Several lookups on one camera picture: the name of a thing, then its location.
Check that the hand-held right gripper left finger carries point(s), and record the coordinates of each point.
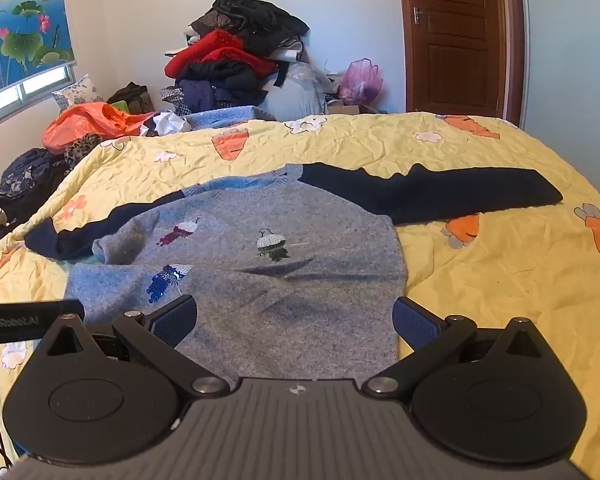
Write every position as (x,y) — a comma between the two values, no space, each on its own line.
(176,322)

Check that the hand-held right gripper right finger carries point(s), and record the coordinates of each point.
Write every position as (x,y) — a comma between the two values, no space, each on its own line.
(417,327)

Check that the grey sweater with navy sleeves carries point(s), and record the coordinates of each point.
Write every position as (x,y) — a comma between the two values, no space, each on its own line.
(280,310)

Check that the pile of dark clothes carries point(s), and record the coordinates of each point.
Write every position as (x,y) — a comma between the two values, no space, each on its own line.
(250,20)

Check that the yellow carrot print quilt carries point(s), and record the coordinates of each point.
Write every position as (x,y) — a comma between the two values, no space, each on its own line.
(480,270)

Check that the dark floral cloth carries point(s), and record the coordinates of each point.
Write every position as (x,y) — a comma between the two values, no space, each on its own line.
(20,180)

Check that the leopard print cloth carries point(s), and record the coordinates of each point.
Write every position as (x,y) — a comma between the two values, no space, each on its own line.
(82,147)

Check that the white crumpled plastic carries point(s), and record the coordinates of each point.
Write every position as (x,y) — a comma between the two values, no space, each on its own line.
(167,122)

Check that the orange plastic bag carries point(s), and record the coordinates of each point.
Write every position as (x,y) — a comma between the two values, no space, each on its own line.
(87,125)

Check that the blue knitted cloth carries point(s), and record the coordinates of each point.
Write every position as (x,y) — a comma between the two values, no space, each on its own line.
(230,116)

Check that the dark brown bag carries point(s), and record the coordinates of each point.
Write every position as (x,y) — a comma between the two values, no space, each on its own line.
(130,97)

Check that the cardboard box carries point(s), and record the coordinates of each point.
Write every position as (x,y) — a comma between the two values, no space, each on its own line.
(347,108)

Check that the window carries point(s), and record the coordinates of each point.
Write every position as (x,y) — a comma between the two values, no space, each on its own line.
(25,92)

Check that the floral pillow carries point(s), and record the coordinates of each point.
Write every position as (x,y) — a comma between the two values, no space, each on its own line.
(77,92)

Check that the pink plastic bag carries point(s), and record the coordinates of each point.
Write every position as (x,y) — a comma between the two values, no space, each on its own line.
(361,80)

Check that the clear plastic bag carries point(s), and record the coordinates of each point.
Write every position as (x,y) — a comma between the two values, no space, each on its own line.
(305,85)

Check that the red garment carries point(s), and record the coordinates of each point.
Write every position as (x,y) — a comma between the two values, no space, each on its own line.
(215,52)

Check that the brown wooden door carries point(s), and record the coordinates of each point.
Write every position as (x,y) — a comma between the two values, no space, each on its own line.
(455,35)

